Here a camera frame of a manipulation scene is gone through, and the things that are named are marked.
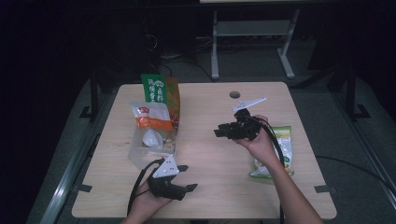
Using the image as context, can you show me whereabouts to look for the background floor cables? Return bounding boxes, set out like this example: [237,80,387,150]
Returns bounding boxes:
[153,36,217,82]

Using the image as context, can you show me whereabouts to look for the person's right hand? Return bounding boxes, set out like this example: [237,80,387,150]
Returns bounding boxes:
[233,115,281,169]

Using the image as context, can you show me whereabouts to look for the black floor cable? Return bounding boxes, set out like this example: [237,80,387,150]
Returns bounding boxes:
[315,154,396,195]

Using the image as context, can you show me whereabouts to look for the green and white snack packet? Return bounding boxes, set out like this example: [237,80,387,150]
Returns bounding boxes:
[248,125,296,180]

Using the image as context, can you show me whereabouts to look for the grey metal frame rail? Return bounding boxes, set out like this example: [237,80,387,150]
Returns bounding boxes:
[328,90,396,208]
[38,88,120,224]

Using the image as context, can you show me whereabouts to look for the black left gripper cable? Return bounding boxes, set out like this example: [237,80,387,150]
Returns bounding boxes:
[126,158,166,217]

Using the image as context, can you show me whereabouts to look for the green seasoning packet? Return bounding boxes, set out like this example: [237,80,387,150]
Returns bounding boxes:
[140,73,169,105]

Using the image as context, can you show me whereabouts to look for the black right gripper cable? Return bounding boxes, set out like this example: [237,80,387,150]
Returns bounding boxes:
[248,115,286,224]

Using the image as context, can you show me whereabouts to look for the grey metal desk frame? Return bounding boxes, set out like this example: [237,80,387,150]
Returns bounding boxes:
[210,7,302,81]

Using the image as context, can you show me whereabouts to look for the dried meat snack packet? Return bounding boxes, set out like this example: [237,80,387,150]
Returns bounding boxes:
[165,76,182,133]

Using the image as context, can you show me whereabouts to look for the person's left hand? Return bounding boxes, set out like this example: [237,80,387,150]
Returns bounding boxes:
[128,181,173,219]

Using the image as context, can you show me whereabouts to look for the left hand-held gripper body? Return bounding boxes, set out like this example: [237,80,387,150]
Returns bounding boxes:
[147,154,188,202]

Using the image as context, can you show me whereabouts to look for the black metal stand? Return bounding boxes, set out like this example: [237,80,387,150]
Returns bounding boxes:
[345,64,372,121]
[78,68,101,122]

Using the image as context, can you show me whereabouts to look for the white powder packet orange label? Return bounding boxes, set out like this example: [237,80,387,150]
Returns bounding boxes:
[128,100,177,170]

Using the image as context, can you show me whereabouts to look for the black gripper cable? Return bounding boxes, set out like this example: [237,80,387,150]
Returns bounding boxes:
[126,158,166,217]
[248,115,286,224]

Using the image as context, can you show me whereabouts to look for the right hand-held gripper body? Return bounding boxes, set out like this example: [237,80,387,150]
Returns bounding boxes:
[230,96,268,141]

